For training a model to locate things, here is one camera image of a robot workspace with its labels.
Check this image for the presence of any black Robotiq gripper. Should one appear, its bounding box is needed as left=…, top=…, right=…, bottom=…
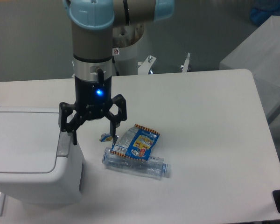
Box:
left=58, top=77, right=127, bottom=145

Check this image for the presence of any white push-lid trash can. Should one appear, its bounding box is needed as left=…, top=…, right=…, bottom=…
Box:
left=0, top=106, right=84, bottom=204

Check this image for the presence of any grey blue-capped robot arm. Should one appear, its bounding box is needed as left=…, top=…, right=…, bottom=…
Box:
left=59, top=0, right=175, bottom=145

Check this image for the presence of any small torn wrapper piece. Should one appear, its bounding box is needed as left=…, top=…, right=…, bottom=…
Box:
left=99, top=133, right=119, bottom=142

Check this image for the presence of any blue snack wrapper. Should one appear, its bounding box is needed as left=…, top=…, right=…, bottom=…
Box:
left=110, top=124, right=160, bottom=161

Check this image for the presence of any crushed clear plastic bottle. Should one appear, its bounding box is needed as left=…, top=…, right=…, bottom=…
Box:
left=102, top=147, right=171, bottom=180

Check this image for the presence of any silver bolt clamp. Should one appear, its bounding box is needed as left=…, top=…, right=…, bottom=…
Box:
left=180, top=53, right=191, bottom=73

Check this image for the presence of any white covered side table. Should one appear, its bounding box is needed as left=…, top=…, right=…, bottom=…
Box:
left=219, top=16, right=280, bottom=122

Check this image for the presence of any blue plastic bag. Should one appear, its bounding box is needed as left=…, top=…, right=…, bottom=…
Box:
left=249, top=0, right=280, bottom=26

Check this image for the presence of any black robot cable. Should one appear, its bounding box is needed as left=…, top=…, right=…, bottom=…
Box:
left=112, top=56, right=120, bottom=77

